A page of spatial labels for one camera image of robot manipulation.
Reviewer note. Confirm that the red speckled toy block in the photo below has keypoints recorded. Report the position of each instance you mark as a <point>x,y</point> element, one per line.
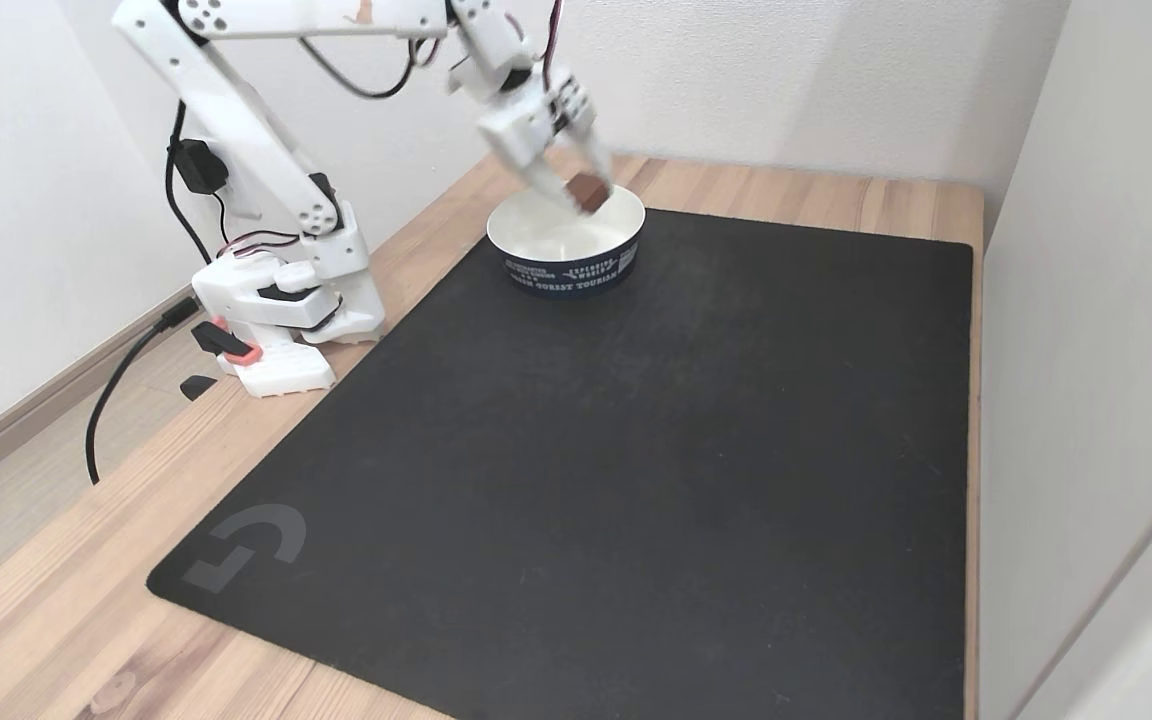
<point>589,193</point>

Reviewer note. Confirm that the white bowl with navy band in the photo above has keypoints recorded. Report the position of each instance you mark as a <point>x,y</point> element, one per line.
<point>561,270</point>

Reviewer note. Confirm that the black desk mat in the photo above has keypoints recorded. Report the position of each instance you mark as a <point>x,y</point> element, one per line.
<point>636,480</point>

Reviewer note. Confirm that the black orange table clamp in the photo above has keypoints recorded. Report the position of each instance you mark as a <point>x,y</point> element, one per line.
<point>226,342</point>

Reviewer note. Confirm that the small black clamp pad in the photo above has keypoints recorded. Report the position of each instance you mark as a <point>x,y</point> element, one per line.
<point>198,386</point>

